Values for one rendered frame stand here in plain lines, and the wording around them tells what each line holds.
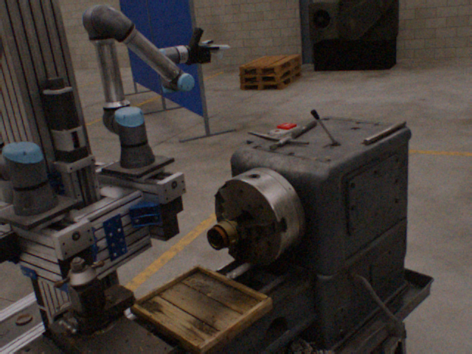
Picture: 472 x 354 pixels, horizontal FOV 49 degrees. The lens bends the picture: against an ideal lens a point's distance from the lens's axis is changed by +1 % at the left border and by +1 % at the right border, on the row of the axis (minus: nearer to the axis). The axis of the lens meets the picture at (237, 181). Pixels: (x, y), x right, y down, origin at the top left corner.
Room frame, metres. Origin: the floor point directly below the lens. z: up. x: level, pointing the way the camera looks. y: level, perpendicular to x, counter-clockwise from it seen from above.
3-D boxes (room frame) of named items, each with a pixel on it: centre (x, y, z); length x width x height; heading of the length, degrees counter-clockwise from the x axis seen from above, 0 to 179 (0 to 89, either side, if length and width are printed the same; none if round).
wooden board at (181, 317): (1.39, 0.16, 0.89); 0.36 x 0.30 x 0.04; 42
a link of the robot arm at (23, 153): (1.70, 0.73, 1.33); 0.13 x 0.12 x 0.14; 73
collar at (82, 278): (1.23, 0.45, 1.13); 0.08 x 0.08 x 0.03
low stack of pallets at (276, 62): (9.87, -0.87, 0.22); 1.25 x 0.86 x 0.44; 153
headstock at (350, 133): (1.87, -0.33, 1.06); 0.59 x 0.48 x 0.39; 132
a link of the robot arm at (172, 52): (2.34, 0.26, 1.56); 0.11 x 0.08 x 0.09; 121
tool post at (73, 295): (1.23, 0.45, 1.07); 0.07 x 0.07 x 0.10; 42
